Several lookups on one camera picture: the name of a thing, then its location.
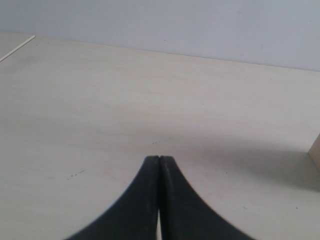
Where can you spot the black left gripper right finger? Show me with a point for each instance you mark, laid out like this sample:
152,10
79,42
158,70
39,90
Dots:
183,213

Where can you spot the large wooden cube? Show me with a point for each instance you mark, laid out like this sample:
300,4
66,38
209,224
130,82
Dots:
314,152

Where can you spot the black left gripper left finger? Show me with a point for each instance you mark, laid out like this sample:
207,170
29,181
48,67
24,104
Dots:
134,215

